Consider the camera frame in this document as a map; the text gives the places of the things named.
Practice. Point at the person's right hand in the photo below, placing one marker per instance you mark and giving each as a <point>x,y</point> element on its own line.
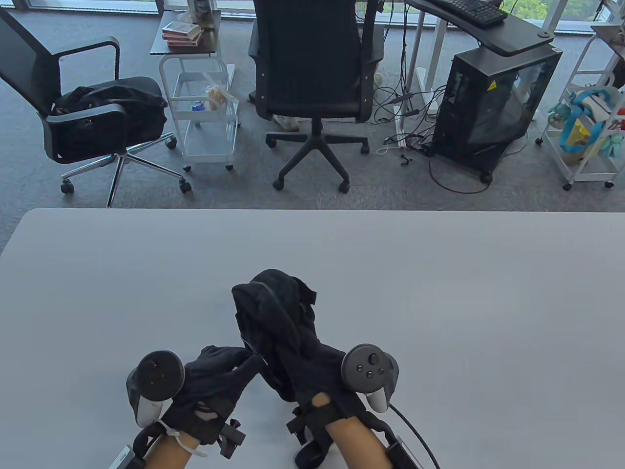
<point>317,371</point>

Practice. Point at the person's left hand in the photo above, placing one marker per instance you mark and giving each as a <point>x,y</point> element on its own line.
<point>215,386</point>

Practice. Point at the person's left forearm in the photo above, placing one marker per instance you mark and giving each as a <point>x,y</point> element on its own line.
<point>168,452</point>

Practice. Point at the person's right forearm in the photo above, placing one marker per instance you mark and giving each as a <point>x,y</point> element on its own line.
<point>359,444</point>

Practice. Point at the black white left controller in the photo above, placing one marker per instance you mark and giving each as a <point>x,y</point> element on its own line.
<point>156,373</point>

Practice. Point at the white rolling cart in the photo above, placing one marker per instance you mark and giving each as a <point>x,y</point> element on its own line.
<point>210,146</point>

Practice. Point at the white shoe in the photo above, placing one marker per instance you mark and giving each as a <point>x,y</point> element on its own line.
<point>287,122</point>

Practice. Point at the white power strip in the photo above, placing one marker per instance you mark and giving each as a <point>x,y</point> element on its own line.
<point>399,129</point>

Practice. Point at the blue can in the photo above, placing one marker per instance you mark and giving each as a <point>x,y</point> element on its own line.
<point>198,105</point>

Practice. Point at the clear snack bag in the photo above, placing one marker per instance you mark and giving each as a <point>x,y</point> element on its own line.
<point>217,96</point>

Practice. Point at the black jacket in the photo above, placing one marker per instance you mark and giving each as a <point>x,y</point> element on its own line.
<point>132,95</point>

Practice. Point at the black computer tower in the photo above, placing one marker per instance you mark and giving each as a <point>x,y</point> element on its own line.
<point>468,97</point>

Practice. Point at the black office chair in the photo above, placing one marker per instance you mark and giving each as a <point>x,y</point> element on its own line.
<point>312,49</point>

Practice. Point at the white cart with supplies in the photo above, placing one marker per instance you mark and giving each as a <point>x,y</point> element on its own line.
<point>586,171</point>

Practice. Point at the dark side table top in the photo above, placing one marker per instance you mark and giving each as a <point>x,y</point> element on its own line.
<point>158,46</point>

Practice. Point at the teal soft toy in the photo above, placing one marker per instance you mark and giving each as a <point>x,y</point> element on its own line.
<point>558,115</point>

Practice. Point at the blue yellow tote bag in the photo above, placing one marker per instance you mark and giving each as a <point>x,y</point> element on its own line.
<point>578,132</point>

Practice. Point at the dark grey container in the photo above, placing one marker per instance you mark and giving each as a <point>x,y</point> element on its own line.
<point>203,10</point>

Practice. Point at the black desk with white legs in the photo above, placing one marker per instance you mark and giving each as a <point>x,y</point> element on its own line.
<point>512,41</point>

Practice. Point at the mesh chair with chrome base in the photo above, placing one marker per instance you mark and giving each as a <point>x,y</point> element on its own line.
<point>19,53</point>

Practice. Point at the black keyboard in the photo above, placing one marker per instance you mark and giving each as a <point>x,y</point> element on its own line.
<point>478,12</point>

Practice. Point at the grey head-mounted camera rig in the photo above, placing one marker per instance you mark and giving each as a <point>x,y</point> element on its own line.
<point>368,366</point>

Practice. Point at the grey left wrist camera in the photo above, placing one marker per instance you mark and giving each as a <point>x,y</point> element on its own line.
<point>124,459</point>

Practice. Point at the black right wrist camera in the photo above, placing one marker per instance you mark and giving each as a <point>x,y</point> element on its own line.
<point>403,454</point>

